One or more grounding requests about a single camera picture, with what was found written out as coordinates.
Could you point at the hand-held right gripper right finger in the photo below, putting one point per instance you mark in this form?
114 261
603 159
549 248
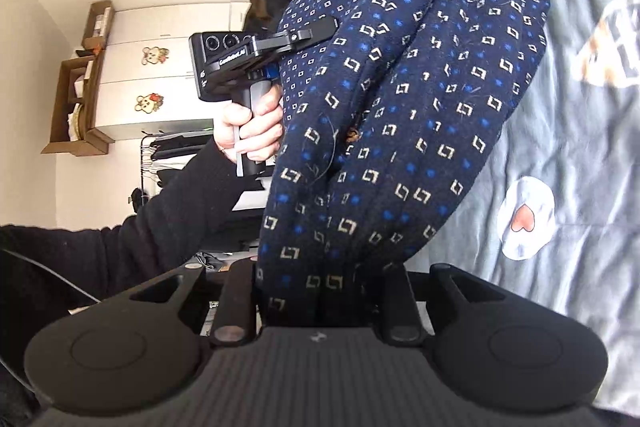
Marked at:
397 302

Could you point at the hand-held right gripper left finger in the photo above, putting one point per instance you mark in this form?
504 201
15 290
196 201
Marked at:
242 292

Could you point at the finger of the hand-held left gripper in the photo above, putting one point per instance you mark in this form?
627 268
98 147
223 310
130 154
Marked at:
272 73
300 38

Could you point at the navy patterned sweater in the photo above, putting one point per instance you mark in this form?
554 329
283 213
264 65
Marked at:
400 107

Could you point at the person's left forearm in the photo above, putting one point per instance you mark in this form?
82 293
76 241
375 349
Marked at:
165 217

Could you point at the clothes rack with hanging clothes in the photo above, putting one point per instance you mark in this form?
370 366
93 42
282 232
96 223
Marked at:
175 154

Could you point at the person's left hand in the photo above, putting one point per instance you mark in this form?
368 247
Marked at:
260 132

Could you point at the white wardrobe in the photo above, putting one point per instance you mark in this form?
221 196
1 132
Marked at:
175 27

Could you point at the cartoon mouse sticker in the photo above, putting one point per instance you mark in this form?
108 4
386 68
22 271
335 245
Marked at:
149 103
155 56

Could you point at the cardboard storage boxes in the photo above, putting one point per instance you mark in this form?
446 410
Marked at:
65 107

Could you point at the grey printed bed quilt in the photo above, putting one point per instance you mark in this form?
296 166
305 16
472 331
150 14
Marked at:
575 157

